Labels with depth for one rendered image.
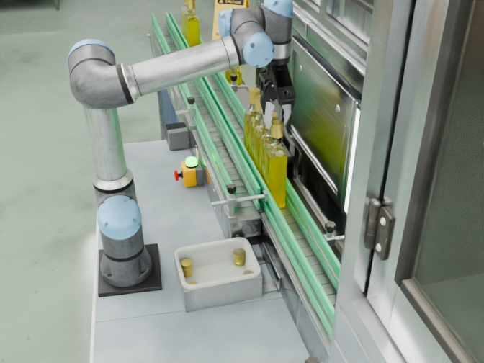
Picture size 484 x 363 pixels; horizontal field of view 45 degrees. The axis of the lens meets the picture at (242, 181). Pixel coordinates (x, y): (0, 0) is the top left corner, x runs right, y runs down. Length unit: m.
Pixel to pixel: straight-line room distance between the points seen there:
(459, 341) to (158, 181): 1.70
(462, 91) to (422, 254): 0.17
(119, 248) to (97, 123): 0.34
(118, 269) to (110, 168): 0.29
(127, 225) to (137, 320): 0.26
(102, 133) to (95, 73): 0.24
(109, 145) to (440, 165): 1.18
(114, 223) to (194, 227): 0.41
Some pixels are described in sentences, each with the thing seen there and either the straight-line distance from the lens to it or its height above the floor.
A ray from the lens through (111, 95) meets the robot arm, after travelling 1.36.
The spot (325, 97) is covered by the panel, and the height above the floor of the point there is 1.24.
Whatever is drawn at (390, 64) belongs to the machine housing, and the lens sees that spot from 0.56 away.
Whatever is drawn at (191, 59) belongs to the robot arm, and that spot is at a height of 1.43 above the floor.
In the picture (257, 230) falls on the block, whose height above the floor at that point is 0.84.
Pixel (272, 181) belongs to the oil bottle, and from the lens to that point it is 1.72.
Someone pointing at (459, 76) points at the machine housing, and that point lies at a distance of 0.50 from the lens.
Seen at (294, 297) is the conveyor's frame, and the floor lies 0.84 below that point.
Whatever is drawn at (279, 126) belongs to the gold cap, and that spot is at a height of 1.16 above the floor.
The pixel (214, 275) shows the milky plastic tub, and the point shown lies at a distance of 1.71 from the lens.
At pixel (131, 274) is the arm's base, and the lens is 1.69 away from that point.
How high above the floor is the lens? 1.94
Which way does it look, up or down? 34 degrees down
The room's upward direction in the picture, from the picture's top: straight up
